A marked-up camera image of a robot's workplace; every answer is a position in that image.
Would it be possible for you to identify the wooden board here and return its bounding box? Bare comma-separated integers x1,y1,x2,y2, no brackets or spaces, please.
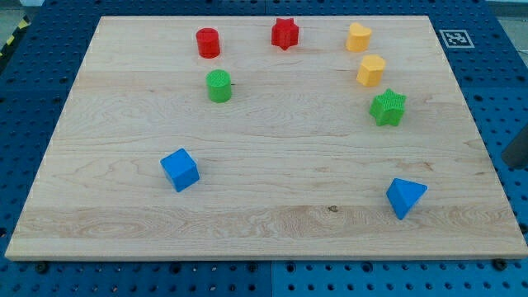
6,16,527,261

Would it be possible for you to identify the blue triangle block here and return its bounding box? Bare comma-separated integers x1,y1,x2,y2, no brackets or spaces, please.
386,178,428,220

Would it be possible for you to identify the green star block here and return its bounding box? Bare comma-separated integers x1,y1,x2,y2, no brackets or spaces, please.
369,88,407,126

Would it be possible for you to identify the yellow pentagon block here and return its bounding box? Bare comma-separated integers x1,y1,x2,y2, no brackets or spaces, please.
356,54,386,87

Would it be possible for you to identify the green cylinder block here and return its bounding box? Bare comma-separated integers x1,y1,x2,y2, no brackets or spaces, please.
205,69,232,103

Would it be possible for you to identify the white fiducial marker tag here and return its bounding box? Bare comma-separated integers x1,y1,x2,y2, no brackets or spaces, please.
440,29,474,49

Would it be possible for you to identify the blue cube block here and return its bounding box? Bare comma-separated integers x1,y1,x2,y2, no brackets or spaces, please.
160,148,200,192

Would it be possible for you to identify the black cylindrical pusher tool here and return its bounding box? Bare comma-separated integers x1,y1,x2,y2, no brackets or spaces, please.
501,125,528,169

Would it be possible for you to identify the red cylinder block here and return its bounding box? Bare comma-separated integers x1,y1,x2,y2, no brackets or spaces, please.
196,27,221,59

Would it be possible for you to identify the yellow heart block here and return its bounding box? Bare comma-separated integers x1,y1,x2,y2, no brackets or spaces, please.
346,22,372,52

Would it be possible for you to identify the red star block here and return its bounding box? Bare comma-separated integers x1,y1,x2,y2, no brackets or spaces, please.
271,18,299,50

